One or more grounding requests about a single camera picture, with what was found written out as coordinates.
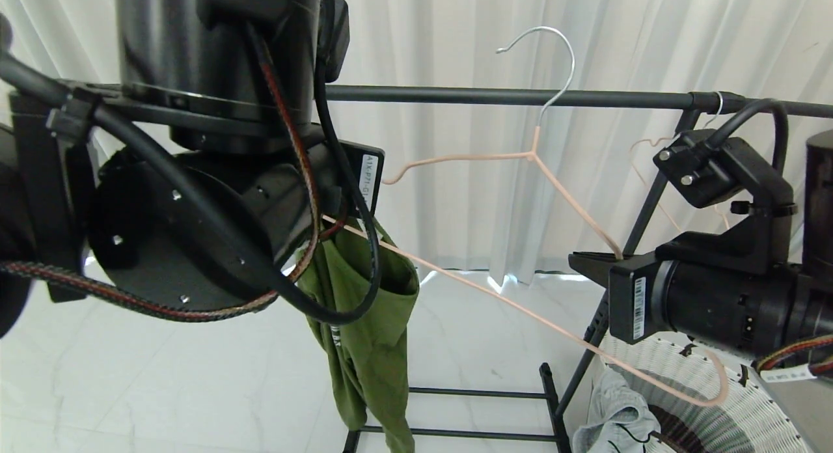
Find black clothes rack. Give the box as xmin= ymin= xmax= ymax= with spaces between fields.
xmin=55 ymin=81 xmax=833 ymax=453

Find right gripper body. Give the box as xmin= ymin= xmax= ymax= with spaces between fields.
xmin=608 ymin=251 xmax=811 ymax=359

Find white curtain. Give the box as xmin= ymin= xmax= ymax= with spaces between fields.
xmin=0 ymin=0 xmax=833 ymax=286

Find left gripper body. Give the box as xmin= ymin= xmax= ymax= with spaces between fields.
xmin=286 ymin=137 xmax=386 ymax=245

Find pale grey shorts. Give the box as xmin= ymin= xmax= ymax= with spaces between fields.
xmin=573 ymin=367 xmax=661 ymax=453

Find white laundry basket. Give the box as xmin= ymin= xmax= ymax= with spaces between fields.
xmin=582 ymin=333 xmax=814 ymax=453

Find pink clothes hanger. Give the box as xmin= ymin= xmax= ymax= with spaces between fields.
xmin=383 ymin=27 xmax=730 ymax=408
xmin=630 ymin=92 xmax=733 ymax=232

